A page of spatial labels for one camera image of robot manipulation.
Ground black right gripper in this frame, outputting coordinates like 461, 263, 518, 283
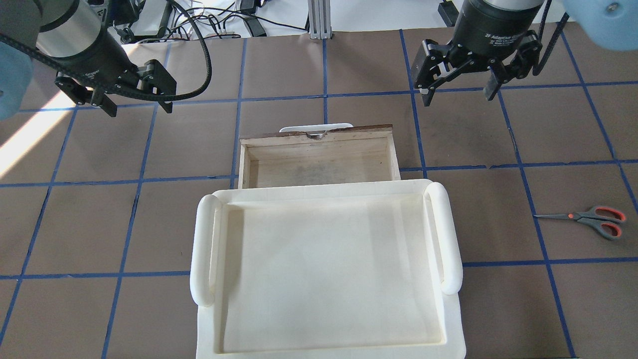
411, 30, 543, 107

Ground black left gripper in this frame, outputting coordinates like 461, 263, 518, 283
55, 55, 177, 118

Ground grey orange scissors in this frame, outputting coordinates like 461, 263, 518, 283
534, 206, 627, 241

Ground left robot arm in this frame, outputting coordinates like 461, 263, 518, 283
1, 0, 177, 120

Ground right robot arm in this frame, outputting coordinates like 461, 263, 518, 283
411, 0, 638, 107

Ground cream plastic tray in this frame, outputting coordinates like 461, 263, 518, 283
190, 179, 467, 359

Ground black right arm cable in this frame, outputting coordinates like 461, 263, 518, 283
531, 0, 570, 77

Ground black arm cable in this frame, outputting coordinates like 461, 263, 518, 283
0, 0, 213, 103
531, 0, 570, 77

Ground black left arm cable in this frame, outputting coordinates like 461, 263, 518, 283
0, 0, 213, 103

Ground aluminium frame post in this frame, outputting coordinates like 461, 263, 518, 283
308, 0, 333, 39

